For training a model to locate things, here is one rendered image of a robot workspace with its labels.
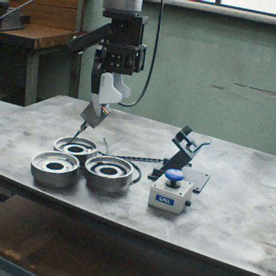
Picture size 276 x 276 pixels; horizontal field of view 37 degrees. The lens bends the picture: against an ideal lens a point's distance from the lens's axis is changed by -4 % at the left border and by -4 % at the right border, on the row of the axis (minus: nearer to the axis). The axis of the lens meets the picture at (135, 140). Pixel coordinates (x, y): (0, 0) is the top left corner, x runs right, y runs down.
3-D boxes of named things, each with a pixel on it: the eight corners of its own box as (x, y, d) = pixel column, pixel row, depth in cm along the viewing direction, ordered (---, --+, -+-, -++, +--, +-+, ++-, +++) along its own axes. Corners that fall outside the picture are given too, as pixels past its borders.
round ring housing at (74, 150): (62, 172, 95) (63, 156, 94) (47, 153, 103) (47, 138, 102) (103, 167, 101) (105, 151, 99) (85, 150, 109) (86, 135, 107)
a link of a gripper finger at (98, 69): (95, 95, 81) (102, 49, 79) (88, 93, 81) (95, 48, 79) (104, 93, 85) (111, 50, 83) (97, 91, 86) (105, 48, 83)
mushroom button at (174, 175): (158, 193, 87) (162, 172, 85) (166, 186, 90) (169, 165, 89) (176, 199, 86) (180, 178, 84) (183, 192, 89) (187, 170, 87)
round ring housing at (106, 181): (139, 190, 93) (142, 173, 91) (97, 198, 87) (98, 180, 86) (116, 169, 101) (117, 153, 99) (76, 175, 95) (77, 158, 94)
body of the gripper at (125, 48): (130, 79, 79) (139, 16, 75) (89, 71, 81) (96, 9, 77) (143, 73, 86) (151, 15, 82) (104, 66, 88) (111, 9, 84)
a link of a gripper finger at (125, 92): (125, 117, 87) (129, 75, 83) (98, 111, 89) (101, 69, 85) (130, 113, 90) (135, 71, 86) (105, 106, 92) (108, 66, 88)
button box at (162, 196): (146, 204, 87) (150, 184, 85) (160, 191, 93) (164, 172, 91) (183, 217, 84) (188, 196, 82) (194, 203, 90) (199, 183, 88)
